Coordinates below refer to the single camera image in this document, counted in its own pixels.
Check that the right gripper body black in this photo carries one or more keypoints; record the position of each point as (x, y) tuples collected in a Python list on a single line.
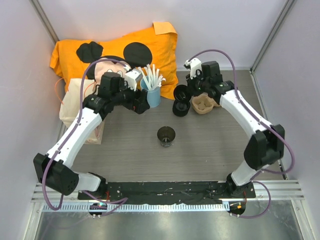
[(197, 85)]

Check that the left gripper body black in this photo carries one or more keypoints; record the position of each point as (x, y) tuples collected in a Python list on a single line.
[(131, 102)]

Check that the black cup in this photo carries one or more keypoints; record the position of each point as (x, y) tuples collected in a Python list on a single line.
[(166, 136), (181, 108)]

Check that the paper takeout bag orange handles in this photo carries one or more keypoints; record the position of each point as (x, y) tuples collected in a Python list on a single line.
[(69, 109)]

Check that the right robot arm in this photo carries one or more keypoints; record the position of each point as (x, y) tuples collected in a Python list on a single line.
[(264, 147)]

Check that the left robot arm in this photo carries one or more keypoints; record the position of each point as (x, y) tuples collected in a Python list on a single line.
[(54, 169)]

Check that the blue cup straw holder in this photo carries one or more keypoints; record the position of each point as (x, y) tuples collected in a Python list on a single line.
[(153, 96)]

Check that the orange Mickey Mouse pillow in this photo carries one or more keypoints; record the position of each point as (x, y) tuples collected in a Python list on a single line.
[(154, 46)]

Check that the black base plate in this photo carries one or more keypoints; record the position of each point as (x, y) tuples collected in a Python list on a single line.
[(174, 192)]

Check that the aluminium rail frame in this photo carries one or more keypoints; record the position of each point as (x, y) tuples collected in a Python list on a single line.
[(277, 190)]

